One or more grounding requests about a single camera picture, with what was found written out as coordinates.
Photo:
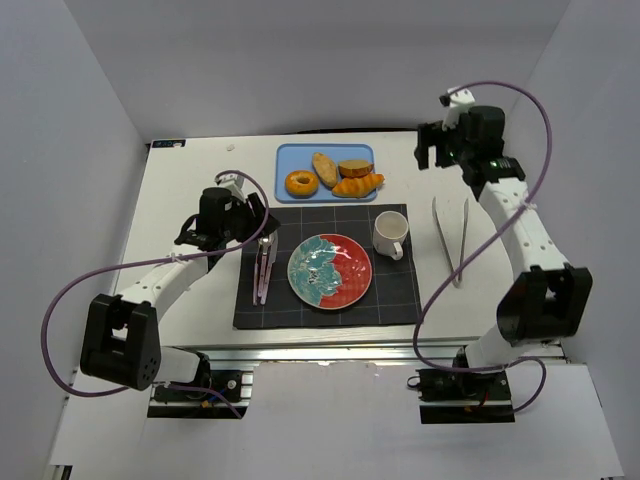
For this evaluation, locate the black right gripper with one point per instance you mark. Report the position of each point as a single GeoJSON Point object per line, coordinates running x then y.
{"type": "Point", "coordinates": [427, 145]}

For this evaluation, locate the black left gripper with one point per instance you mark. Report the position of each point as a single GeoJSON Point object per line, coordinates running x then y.
{"type": "Point", "coordinates": [256, 214]}

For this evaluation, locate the glazed ring donut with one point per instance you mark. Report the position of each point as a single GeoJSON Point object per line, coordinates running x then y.
{"type": "Point", "coordinates": [301, 183]}

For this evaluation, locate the metal tongs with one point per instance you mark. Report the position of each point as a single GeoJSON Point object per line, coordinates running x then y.
{"type": "Point", "coordinates": [453, 258]}

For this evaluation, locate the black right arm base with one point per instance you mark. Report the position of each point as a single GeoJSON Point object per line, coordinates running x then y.
{"type": "Point", "coordinates": [454, 398]}

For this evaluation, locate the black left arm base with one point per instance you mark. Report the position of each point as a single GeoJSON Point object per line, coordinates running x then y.
{"type": "Point", "coordinates": [234, 385]}

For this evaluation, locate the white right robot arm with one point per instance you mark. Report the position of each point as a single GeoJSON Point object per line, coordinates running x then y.
{"type": "Point", "coordinates": [548, 298]}

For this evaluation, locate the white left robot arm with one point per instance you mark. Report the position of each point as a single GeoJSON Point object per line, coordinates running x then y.
{"type": "Point", "coordinates": [122, 343]}

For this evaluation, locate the oval bread roll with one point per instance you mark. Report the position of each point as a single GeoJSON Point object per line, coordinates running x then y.
{"type": "Point", "coordinates": [325, 169]}

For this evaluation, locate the brown bread slice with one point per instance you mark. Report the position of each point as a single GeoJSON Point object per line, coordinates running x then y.
{"type": "Point", "coordinates": [355, 168]}

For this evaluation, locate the blue plastic tray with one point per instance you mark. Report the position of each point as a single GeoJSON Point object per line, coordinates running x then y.
{"type": "Point", "coordinates": [298, 156]}

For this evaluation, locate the teal and red plate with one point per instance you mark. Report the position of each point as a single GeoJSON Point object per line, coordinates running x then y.
{"type": "Point", "coordinates": [329, 271]}

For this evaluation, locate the golden croissant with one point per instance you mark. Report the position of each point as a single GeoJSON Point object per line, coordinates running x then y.
{"type": "Point", "coordinates": [358, 187]}

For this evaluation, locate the white ceramic mug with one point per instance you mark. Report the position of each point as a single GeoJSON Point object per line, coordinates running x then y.
{"type": "Point", "coordinates": [389, 233]}

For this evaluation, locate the black grid placemat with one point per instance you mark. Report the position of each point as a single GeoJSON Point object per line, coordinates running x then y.
{"type": "Point", "coordinates": [392, 298]}

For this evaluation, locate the pink handled fork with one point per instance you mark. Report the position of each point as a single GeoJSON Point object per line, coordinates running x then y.
{"type": "Point", "coordinates": [260, 271]}

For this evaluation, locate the pink handled spoon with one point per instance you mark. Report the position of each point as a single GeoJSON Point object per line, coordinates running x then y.
{"type": "Point", "coordinates": [272, 258]}

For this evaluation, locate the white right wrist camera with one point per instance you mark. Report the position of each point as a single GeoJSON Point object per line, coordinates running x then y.
{"type": "Point", "coordinates": [457, 101]}

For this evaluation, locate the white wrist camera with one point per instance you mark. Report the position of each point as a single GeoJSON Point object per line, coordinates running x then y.
{"type": "Point", "coordinates": [457, 101]}
{"type": "Point", "coordinates": [231, 182]}

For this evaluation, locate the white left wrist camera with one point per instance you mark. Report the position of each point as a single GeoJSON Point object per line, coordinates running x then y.
{"type": "Point", "coordinates": [231, 182]}

